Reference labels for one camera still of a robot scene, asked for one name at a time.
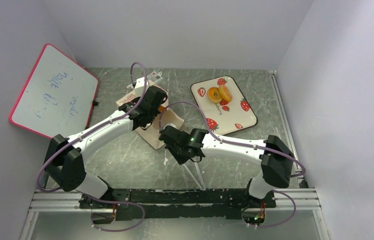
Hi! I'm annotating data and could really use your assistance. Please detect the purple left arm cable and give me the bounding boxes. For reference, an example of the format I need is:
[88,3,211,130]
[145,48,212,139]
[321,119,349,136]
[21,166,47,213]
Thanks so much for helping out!
[36,61,148,233]

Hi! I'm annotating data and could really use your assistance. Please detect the beige paper gift bag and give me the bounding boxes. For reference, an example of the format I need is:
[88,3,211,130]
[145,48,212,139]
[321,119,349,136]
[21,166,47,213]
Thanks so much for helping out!
[116,85,185,150]

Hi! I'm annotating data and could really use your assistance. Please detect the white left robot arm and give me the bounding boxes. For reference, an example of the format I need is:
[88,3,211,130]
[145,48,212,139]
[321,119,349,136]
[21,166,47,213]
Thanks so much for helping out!
[41,86,167,208]

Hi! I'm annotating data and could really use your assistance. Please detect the metal food tongs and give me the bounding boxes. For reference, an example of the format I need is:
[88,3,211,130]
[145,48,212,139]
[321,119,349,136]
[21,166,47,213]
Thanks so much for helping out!
[182,162,206,191]

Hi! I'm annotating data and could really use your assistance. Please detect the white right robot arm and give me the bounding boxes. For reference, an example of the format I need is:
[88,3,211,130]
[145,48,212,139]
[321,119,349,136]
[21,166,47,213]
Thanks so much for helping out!
[159,125,294,207]

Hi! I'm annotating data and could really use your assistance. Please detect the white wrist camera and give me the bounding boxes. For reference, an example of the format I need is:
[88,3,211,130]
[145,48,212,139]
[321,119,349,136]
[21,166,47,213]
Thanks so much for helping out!
[134,77,149,97]
[163,122,179,130]

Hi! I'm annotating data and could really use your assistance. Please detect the orange fake bread roll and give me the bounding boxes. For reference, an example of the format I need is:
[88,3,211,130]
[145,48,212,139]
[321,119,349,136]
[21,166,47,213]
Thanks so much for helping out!
[218,84,232,102]

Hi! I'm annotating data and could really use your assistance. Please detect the clear plastic package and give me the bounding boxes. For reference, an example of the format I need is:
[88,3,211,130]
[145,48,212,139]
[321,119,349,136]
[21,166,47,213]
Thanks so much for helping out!
[126,70,164,90]

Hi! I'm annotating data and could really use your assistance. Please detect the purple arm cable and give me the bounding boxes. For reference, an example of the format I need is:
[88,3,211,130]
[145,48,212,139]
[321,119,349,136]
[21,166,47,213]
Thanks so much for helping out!
[36,61,148,233]
[158,100,307,230]

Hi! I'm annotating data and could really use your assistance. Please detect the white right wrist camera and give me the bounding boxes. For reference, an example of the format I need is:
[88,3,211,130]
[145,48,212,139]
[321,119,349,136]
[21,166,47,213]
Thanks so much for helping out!
[163,122,179,130]

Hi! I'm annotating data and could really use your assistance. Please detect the strawberry print white tray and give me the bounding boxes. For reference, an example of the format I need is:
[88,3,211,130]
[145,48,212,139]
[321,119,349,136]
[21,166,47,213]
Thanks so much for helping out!
[190,75,258,135]

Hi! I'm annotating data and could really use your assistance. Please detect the pink framed whiteboard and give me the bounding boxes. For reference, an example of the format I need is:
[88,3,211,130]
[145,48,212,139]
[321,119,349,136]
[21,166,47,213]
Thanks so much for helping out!
[8,43,98,139]

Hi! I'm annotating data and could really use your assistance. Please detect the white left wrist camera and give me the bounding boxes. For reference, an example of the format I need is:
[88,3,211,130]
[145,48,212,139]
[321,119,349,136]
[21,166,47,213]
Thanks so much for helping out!
[134,77,149,97]

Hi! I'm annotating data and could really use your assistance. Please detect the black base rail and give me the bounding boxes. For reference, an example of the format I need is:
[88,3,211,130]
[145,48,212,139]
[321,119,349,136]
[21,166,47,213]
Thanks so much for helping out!
[79,188,276,221]

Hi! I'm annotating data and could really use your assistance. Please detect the orange fake donut bread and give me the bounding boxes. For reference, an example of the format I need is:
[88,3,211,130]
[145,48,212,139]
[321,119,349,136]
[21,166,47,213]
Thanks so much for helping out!
[207,87,223,104]

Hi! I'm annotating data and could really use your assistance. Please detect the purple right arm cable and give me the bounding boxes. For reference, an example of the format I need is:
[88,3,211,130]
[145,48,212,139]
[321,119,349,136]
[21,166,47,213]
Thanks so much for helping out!
[158,100,307,230]

